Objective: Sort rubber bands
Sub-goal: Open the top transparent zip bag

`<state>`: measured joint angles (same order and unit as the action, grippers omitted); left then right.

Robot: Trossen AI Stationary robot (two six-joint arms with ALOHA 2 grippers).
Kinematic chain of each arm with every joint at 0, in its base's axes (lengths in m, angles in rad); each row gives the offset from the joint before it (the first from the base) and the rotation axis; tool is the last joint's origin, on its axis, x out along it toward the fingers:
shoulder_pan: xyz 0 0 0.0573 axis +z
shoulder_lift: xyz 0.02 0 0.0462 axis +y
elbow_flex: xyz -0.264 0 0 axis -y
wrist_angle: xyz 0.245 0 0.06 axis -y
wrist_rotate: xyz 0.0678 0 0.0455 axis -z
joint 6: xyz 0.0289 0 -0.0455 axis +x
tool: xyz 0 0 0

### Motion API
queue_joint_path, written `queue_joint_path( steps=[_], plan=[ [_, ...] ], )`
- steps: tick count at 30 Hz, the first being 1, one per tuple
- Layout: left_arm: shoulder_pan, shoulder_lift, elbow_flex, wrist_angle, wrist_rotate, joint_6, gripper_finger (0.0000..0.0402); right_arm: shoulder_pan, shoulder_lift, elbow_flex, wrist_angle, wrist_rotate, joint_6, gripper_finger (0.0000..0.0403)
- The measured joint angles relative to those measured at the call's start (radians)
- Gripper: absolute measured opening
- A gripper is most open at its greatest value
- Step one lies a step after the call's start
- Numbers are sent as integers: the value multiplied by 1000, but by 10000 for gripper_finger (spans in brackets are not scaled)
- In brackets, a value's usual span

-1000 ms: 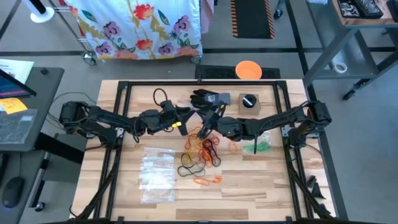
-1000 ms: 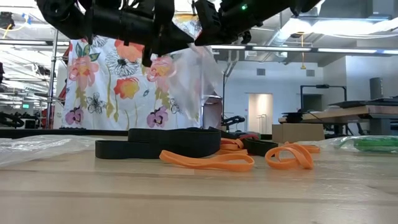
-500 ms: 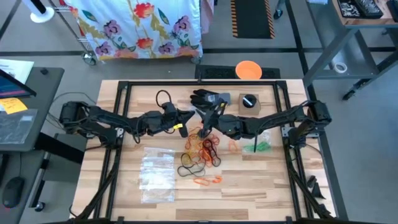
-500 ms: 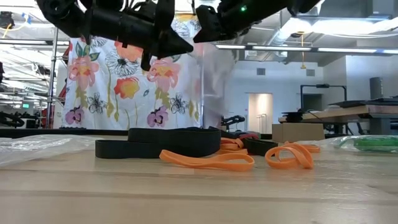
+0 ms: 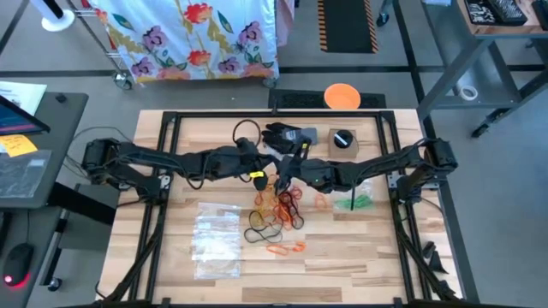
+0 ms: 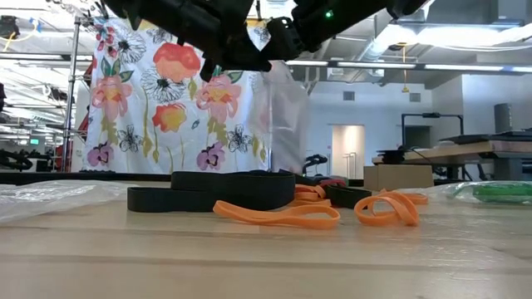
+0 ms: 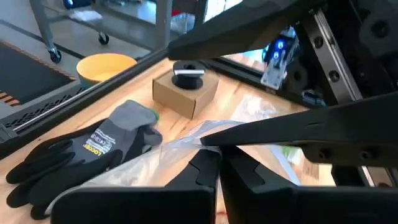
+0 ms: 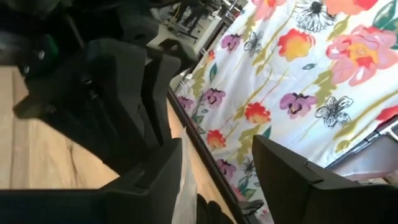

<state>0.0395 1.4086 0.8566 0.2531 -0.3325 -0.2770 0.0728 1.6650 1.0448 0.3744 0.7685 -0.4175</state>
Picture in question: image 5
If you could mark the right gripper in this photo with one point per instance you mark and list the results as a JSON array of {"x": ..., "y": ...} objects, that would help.
[{"x": 314, "y": 173}]

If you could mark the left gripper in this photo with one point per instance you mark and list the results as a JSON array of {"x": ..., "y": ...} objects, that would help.
[{"x": 244, "y": 160}]

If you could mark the green rubber band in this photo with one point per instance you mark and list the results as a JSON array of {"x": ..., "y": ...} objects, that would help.
[
  {"x": 359, "y": 201},
  {"x": 368, "y": 199},
  {"x": 344, "y": 204}
]

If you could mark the clear plastic zip bag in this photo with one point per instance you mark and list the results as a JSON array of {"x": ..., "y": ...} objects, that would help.
[{"x": 364, "y": 188}]

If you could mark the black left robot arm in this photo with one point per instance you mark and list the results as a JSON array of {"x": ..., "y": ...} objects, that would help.
[{"x": 141, "y": 154}]

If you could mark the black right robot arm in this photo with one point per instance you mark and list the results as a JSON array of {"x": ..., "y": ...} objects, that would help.
[{"x": 385, "y": 164}]

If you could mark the pile of coloured rubber bands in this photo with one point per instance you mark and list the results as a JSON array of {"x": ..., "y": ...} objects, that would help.
[{"x": 263, "y": 214}]

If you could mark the black work glove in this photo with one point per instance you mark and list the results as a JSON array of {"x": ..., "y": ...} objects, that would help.
[
  {"x": 291, "y": 141},
  {"x": 280, "y": 127}
]

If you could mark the small cardboard box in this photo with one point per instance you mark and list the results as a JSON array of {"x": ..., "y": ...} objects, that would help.
[{"x": 334, "y": 153}]

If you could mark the black grate floor mat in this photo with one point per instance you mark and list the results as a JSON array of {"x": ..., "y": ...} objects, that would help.
[{"x": 299, "y": 100}]

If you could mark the orange disc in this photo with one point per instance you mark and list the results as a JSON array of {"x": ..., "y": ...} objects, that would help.
[{"x": 342, "y": 96}]

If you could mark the pile of clear plastic bags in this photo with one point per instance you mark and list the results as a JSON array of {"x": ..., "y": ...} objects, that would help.
[{"x": 214, "y": 239}]

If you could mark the pink cloth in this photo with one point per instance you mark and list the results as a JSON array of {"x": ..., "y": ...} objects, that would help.
[{"x": 284, "y": 17}]

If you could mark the floral print cloth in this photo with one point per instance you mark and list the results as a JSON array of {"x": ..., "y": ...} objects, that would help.
[{"x": 192, "y": 38}]

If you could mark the black hazard-striped floor mat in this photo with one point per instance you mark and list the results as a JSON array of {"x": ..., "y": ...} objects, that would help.
[{"x": 347, "y": 25}]

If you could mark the black plastic wedge piece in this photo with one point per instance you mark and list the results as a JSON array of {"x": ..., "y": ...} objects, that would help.
[
  {"x": 429, "y": 250},
  {"x": 445, "y": 291},
  {"x": 436, "y": 265}
]

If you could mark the white tape roll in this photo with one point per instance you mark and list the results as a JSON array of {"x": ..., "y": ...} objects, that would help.
[{"x": 462, "y": 93}]

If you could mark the black office desk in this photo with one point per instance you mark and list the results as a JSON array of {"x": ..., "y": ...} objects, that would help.
[{"x": 64, "y": 128}]

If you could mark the black round desk knob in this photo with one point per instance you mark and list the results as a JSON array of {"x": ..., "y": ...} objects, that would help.
[{"x": 61, "y": 98}]

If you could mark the black parts tray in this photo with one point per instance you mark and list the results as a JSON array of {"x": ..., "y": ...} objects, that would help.
[
  {"x": 479, "y": 12},
  {"x": 509, "y": 12}
]

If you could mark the grey plastic sleeve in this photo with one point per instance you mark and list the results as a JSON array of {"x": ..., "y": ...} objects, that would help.
[{"x": 21, "y": 175}]

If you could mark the wood-topped grey workbench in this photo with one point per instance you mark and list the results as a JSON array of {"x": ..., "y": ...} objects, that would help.
[{"x": 501, "y": 30}]

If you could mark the black pole white base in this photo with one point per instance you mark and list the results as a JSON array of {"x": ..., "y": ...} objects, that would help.
[{"x": 57, "y": 23}]

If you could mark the yellow sticky note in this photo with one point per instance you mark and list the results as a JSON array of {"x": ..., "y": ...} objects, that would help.
[{"x": 17, "y": 145}]

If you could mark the white paper sheet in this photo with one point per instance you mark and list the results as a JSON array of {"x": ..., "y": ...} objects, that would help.
[{"x": 25, "y": 92}]

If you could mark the black computer monitor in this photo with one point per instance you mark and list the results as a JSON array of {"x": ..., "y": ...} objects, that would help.
[{"x": 17, "y": 122}]

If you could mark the black computer mouse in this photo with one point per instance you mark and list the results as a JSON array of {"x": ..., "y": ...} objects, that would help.
[{"x": 17, "y": 261}]

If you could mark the black aluminium table frame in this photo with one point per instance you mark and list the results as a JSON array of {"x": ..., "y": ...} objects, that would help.
[{"x": 278, "y": 114}]

